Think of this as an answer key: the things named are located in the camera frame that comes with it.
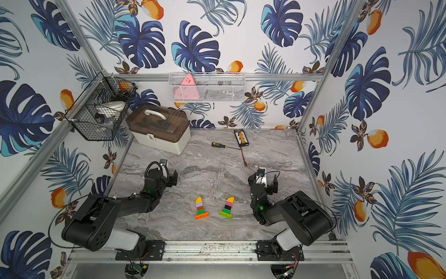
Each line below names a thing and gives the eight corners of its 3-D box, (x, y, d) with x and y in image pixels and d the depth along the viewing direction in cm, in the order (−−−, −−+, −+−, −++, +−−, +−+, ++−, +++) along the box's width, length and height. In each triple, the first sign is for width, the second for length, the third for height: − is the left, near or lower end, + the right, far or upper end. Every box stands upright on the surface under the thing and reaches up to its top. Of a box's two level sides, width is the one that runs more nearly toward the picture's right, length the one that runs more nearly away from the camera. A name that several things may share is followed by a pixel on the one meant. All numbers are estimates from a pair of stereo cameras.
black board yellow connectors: (238, 147, 114) (239, 144, 112) (233, 131, 123) (233, 129, 121) (248, 145, 115) (249, 143, 113) (242, 130, 124) (243, 128, 122)
